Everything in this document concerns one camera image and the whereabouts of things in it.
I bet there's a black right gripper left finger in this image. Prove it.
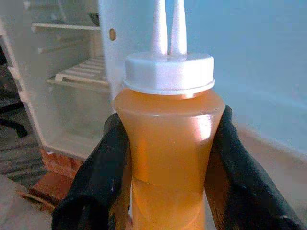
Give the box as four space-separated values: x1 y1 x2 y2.
51 113 133 230

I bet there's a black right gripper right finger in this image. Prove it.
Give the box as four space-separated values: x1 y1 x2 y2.
205 104 306 230

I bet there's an orange twin-nozzle squeeze bottle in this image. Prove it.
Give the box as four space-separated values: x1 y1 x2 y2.
111 0 226 230

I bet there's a light blue fridge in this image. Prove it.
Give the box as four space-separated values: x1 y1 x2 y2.
0 0 307 161

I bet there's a white flat fridge shelf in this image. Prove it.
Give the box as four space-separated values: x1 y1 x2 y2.
30 22 102 34

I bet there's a red brick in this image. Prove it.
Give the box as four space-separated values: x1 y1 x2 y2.
40 148 85 179
28 172 81 207

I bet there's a white wire fridge shelf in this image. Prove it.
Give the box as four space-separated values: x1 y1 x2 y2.
46 56 111 87

